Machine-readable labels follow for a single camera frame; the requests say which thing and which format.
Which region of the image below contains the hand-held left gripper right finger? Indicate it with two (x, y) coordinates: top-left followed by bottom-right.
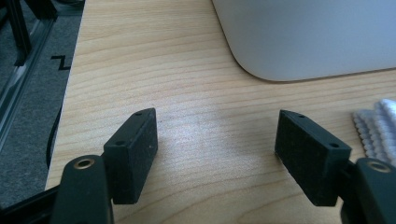
(275, 108), (353, 207)

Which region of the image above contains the black cable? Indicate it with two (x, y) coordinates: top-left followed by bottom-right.
(46, 105), (64, 170)

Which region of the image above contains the white cloth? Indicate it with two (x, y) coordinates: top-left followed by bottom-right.
(352, 98), (396, 166)

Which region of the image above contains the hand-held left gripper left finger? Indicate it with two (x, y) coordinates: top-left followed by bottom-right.
(103, 107), (159, 205)

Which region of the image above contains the aluminium frame rail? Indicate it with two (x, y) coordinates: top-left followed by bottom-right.
(0, 17), (59, 152)

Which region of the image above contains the white plastic storage box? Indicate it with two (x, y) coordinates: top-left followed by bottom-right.
(211, 0), (396, 83)

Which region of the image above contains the black metal stand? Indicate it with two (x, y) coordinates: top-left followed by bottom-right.
(5, 0), (86, 67)

